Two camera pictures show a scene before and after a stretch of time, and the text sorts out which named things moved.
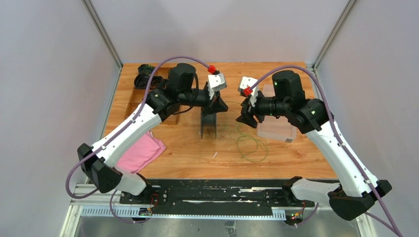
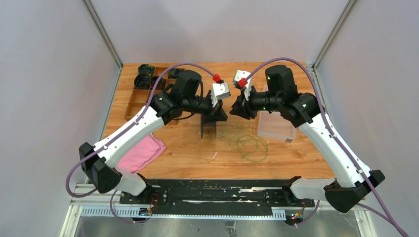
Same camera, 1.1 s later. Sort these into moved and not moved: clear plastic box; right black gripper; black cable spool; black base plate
Moved: right black gripper
Not moved: clear plastic box; black base plate; black cable spool
